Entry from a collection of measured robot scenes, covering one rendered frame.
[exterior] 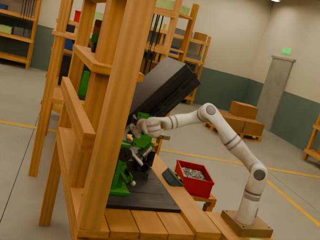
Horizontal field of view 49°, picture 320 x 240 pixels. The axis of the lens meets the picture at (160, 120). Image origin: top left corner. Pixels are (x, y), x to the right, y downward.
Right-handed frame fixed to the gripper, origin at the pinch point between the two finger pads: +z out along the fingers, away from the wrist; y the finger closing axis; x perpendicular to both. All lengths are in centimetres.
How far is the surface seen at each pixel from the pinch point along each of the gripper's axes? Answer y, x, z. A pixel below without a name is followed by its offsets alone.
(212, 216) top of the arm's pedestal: -63, -3, -28
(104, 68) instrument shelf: 38, 8, -39
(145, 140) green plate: -13.1, -0.7, 2.9
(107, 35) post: 50, -4, -34
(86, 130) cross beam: 21, 31, -49
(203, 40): -80, -496, 762
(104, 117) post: 23, 24, -62
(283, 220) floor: -240, -126, 143
